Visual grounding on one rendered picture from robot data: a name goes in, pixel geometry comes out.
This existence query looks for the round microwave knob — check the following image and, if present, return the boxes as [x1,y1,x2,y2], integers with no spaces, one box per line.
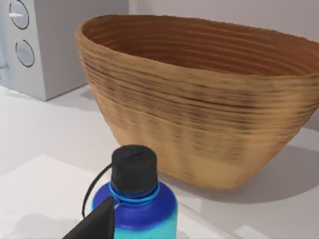
[15,39,35,68]
[9,0,30,28]

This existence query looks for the brown woven basket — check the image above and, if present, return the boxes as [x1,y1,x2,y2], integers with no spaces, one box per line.
[75,14,319,192]

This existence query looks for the blue bottle with black cap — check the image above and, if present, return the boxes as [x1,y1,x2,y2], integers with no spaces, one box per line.
[81,144,178,239]

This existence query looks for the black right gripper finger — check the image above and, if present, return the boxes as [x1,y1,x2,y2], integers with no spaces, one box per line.
[62,196,115,239]

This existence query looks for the pale microwave oven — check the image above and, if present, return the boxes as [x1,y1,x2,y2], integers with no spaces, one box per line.
[0,0,130,102]

